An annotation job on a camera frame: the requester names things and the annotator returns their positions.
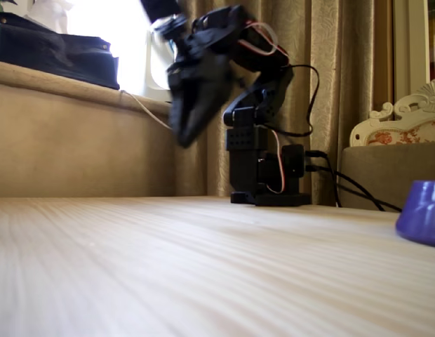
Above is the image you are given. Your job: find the black webcam on gripper mount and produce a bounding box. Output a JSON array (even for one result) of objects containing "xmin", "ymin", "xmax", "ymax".
[{"xmin": 138, "ymin": 0, "xmax": 187, "ymax": 37}]

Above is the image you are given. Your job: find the white cord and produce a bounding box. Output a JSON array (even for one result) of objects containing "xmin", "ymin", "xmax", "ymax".
[{"xmin": 119, "ymin": 89, "xmax": 173, "ymax": 130}]

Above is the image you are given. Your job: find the white ornate window ornament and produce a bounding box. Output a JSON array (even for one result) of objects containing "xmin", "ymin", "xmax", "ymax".
[{"xmin": 145, "ymin": 29, "xmax": 174, "ymax": 94}]

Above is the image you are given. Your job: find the purple plastic bowl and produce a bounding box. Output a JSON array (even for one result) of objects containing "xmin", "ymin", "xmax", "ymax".
[{"xmin": 395, "ymin": 180, "xmax": 435, "ymax": 249}]

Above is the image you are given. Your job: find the black power cable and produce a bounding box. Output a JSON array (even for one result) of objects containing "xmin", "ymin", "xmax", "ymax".
[{"xmin": 304, "ymin": 164, "xmax": 386, "ymax": 212}]

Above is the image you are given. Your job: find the black usb cable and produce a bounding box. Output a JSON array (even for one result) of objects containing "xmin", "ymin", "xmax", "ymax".
[{"xmin": 305, "ymin": 150, "xmax": 342, "ymax": 209}]

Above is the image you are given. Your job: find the beige patterned curtain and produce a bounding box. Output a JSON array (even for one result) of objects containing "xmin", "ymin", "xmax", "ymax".
[{"xmin": 177, "ymin": 0, "xmax": 396, "ymax": 208}]

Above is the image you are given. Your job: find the olive upholstered cushion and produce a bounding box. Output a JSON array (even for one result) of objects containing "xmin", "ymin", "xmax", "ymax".
[{"xmin": 338, "ymin": 141, "xmax": 435, "ymax": 211}]

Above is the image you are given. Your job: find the beige upholstered sofa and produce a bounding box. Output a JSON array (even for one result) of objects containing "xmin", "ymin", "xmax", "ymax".
[{"xmin": 0, "ymin": 59, "xmax": 177, "ymax": 199}]

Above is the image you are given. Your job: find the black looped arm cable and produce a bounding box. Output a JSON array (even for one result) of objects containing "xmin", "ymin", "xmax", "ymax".
[{"xmin": 272, "ymin": 63, "xmax": 321, "ymax": 138}]

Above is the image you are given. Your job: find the white door frame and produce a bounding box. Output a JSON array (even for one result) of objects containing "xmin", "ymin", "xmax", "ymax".
[{"xmin": 392, "ymin": 0, "xmax": 433, "ymax": 103}]

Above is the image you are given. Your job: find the black fabric bag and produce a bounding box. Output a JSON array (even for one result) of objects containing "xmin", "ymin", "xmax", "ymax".
[{"xmin": 0, "ymin": 12, "xmax": 121, "ymax": 91}]

